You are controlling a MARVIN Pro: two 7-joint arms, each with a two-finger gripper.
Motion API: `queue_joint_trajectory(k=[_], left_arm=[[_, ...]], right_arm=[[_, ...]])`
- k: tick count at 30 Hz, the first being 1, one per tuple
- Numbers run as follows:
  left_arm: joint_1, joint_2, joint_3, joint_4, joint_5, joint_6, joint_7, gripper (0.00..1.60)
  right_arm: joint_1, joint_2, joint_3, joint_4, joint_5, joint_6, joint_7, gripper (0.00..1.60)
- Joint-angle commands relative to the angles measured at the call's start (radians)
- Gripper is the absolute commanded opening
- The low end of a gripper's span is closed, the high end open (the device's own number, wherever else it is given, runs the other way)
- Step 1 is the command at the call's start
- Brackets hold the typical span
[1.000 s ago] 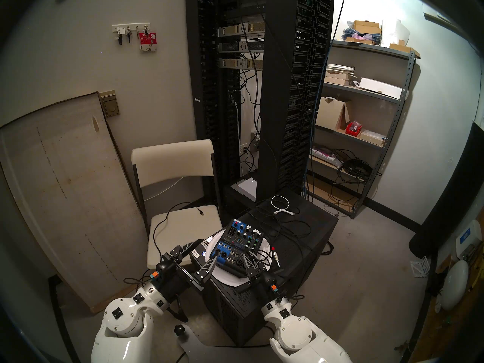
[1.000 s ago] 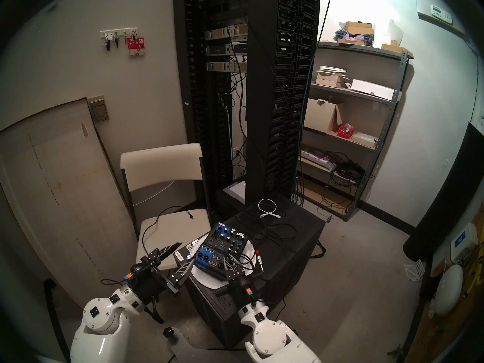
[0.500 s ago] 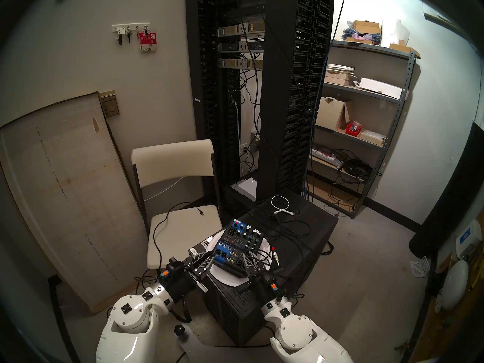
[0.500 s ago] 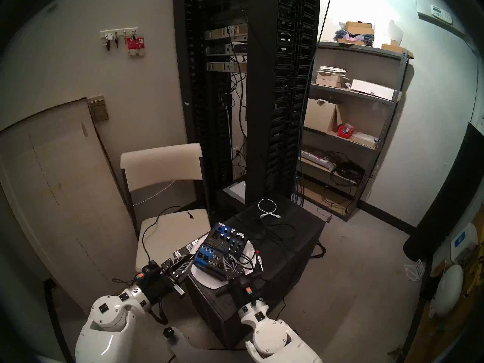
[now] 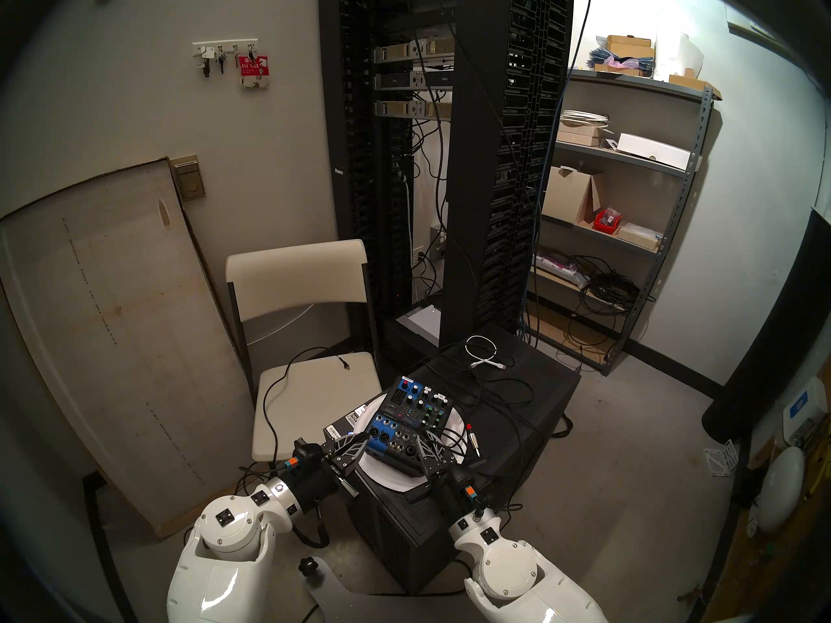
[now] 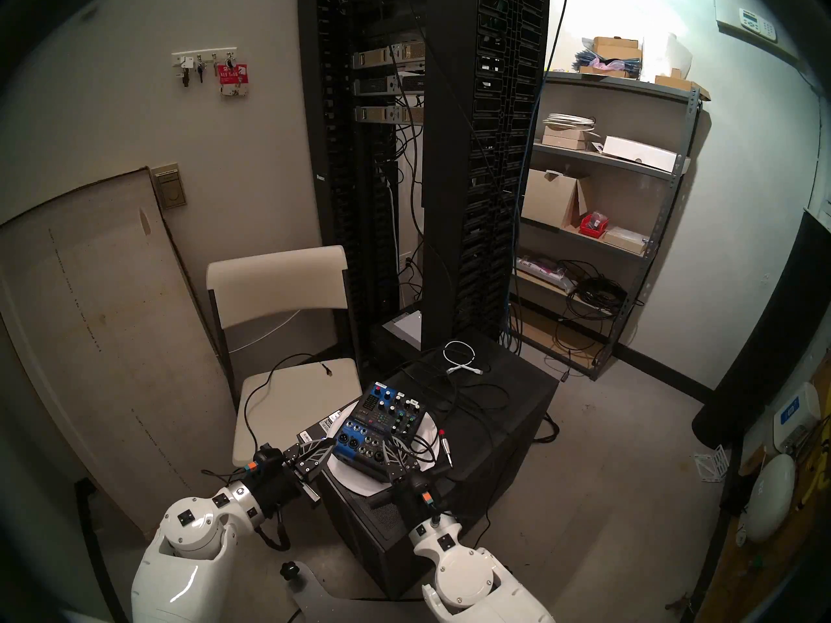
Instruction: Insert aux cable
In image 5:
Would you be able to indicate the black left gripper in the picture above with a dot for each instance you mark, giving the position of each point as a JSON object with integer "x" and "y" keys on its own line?
{"x": 308, "y": 472}

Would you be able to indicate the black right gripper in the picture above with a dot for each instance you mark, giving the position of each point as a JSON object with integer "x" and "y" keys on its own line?
{"x": 454, "y": 492}

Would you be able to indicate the blue black audio mixer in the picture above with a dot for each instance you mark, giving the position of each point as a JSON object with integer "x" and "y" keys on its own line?
{"x": 409, "y": 407}

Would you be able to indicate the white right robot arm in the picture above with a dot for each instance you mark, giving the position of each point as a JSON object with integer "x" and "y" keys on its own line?
{"x": 519, "y": 570}

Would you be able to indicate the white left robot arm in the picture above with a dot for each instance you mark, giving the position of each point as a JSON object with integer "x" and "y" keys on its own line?
{"x": 221, "y": 537}

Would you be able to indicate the white round plate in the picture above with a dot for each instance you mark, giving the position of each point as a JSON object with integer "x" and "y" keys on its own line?
{"x": 389, "y": 477}

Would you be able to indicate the black round knob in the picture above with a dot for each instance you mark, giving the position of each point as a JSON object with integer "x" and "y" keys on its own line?
{"x": 310, "y": 567}

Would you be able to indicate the black speaker cabinet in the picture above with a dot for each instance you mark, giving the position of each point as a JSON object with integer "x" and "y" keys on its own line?
{"x": 552, "y": 394}

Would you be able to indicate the grey flat rack device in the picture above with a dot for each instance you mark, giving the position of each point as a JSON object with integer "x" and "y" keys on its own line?
{"x": 422, "y": 322}

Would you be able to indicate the beige folding chair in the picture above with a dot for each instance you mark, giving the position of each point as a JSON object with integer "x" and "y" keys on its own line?
{"x": 295, "y": 278}

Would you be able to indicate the pink white package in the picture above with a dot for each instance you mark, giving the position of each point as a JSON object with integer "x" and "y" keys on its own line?
{"x": 558, "y": 268}

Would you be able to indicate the large grey cardboard sheet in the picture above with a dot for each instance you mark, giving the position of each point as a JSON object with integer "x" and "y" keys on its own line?
{"x": 117, "y": 304}

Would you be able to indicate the black server rack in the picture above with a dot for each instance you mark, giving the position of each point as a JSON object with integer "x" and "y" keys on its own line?
{"x": 474, "y": 174}

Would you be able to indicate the open tan cardboard box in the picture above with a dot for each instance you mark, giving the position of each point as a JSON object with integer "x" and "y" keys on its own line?
{"x": 565, "y": 196}

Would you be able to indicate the small red parts bin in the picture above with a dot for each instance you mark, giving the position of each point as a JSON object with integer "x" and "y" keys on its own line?
{"x": 607, "y": 221}

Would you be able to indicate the beige flat box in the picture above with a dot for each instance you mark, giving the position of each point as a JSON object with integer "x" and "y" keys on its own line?
{"x": 639, "y": 237}

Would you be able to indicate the white dome device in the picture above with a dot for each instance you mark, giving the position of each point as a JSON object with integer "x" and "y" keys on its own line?
{"x": 779, "y": 488}

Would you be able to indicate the beige rack unit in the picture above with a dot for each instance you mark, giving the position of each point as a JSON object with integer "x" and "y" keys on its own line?
{"x": 415, "y": 50}
{"x": 412, "y": 109}

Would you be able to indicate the small tan box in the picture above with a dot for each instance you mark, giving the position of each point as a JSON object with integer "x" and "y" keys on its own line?
{"x": 578, "y": 136}

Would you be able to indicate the tall black panel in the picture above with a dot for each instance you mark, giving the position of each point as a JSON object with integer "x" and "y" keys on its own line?
{"x": 779, "y": 342}

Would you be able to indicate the white device blue label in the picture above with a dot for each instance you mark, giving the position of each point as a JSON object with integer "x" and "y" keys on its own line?
{"x": 802, "y": 407}

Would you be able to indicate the black rack server unit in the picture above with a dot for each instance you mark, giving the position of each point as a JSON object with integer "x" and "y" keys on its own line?
{"x": 412, "y": 80}

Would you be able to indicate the white flat box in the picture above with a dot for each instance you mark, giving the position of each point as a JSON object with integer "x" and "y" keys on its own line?
{"x": 652, "y": 151}

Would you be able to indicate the white key hook rack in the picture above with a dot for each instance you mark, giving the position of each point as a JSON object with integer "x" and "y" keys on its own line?
{"x": 224, "y": 46}

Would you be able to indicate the grey metal shelf unit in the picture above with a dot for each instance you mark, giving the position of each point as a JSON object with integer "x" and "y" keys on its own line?
{"x": 649, "y": 84}

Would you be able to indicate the pile of plastic bags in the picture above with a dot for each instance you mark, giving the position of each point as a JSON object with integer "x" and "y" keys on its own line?
{"x": 613, "y": 65}

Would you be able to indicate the small open cardboard box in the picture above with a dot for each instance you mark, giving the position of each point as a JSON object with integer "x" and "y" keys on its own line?
{"x": 691, "y": 83}

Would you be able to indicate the brown cardboard box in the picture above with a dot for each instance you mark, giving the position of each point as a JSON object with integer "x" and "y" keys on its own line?
{"x": 630, "y": 47}

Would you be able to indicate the white plastic bag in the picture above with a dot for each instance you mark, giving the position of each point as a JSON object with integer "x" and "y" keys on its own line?
{"x": 678, "y": 54}

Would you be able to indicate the white Sonitrol alarm cabinet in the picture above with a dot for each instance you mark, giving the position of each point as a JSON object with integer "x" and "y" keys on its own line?
{"x": 756, "y": 34}

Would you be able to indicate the white lattice bracket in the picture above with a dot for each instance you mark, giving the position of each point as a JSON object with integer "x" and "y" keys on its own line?
{"x": 720, "y": 459}

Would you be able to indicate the beige wall switch plate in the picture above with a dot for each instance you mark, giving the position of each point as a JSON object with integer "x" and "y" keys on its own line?
{"x": 189, "y": 182}

